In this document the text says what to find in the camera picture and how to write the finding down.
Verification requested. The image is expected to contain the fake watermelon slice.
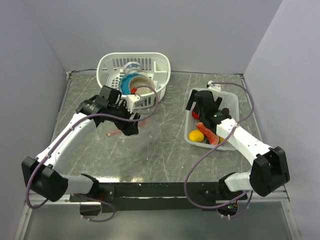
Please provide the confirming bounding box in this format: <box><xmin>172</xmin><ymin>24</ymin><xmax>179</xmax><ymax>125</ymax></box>
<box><xmin>195</xmin><ymin>122</ymin><xmax>219</xmax><ymax>146</ymax></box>

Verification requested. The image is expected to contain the white dish rack basket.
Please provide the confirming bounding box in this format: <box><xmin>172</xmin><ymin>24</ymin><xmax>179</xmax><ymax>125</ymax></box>
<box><xmin>96</xmin><ymin>52</ymin><xmax>171</xmax><ymax>109</ymax></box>

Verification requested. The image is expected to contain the blue white porcelain bowl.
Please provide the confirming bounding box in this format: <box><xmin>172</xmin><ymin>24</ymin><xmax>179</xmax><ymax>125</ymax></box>
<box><xmin>123</xmin><ymin>61</ymin><xmax>142</xmax><ymax>75</ymax></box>

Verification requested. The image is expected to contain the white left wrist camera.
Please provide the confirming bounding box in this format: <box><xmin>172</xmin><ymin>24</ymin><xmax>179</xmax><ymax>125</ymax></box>
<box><xmin>125</xmin><ymin>94</ymin><xmax>142</xmax><ymax>113</ymax></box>

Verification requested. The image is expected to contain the clear zip top bag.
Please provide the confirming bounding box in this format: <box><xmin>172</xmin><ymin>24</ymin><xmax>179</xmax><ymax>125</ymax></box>
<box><xmin>106</xmin><ymin>99</ymin><xmax>156</xmax><ymax>137</ymax></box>

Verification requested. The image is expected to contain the blue plate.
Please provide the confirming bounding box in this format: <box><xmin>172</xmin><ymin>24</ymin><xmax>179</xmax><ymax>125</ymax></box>
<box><xmin>118</xmin><ymin>73</ymin><xmax>137</xmax><ymax>95</ymax></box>

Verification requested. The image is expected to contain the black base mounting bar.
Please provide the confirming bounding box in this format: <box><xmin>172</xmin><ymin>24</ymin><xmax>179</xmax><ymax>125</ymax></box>
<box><xmin>69</xmin><ymin>181</ymin><xmax>248</xmax><ymax>217</ymax></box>

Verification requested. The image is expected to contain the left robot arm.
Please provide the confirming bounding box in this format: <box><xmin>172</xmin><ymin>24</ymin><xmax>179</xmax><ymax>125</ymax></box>
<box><xmin>21</xmin><ymin>86</ymin><xmax>142</xmax><ymax>202</ymax></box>

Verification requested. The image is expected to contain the yellow fake lemon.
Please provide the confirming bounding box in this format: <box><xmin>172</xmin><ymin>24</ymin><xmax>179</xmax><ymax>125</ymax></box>
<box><xmin>188</xmin><ymin>129</ymin><xmax>205</xmax><ymax>143</ymax></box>

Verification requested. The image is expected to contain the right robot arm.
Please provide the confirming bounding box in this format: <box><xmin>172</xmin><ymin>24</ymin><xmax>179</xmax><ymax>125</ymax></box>
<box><xmin>186</xmin><ymin>89</ymin><xmax>290</xmax><ymax>199</ymax></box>

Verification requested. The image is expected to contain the white perforated plastic basket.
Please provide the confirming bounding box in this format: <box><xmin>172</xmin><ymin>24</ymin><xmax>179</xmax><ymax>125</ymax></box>
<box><xmin>184</xmin><ymin>90</ymin><xmax>240</xmax><ymax>149</ymax></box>

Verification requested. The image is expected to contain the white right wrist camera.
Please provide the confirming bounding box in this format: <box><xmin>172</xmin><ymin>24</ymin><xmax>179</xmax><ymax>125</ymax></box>
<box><xmin>206</xmin><ymin>80</ymin><xmax>222</xmax><ymax>93</ymax></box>

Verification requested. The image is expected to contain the red fake apple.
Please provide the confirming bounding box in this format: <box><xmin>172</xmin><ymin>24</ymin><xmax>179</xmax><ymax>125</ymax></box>
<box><xmin>191</xmin><ymin>111</ymin><xmax>200</xmax><ymax>120</ymax></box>

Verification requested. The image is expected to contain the purple fake eggplant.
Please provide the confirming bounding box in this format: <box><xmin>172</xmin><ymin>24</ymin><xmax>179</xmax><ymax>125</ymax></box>
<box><xmin>221</xmin><ymin>108</ymin><xmax>230</xmax><ymax>114</ymax></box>

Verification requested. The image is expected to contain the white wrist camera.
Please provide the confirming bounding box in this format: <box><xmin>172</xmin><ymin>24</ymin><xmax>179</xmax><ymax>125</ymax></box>
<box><xmin>206</xmin><ymin>80</ymin><xmax>222</xmax><ymax>93</ymax></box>
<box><xmin>125</xmin><ymin>94</ymin><xmax>142</xmax><ymax>113</ymax></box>

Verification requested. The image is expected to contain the beige ceramic bowl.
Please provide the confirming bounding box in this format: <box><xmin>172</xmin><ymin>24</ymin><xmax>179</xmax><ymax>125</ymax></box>
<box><xmin>129</xmin><ymin>75</ymin><xmax>156</xmax><ymax>95</ymax></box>

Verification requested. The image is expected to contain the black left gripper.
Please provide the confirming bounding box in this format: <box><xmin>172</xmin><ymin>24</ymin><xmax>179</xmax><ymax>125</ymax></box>
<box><xmin>107</xmin><ymin>99</ymin><xmax>141</xmax><ymax>136</ymax></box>

